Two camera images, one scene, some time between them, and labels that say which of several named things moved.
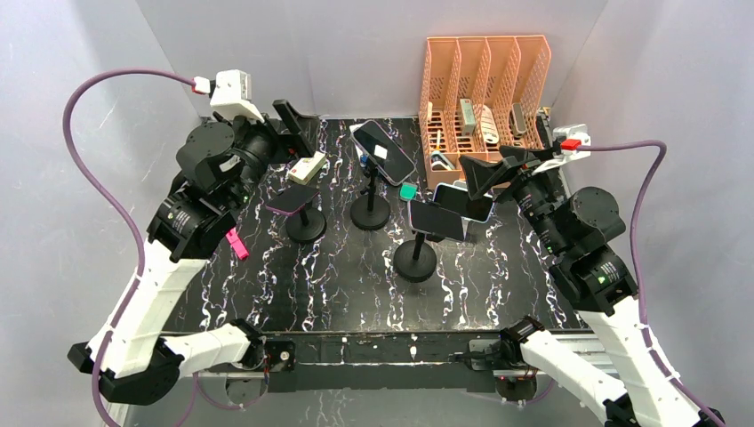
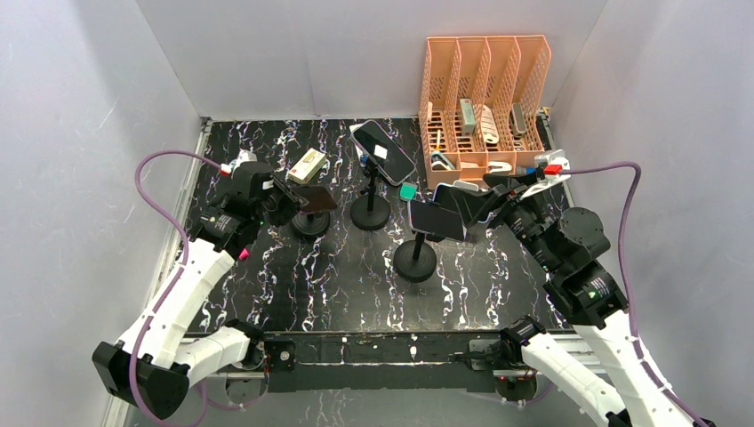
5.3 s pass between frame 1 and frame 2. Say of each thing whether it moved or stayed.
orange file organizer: stayed
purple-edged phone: moved
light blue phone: stayed
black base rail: stayed
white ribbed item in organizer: stayed
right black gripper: moved
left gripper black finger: moved
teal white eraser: stayed
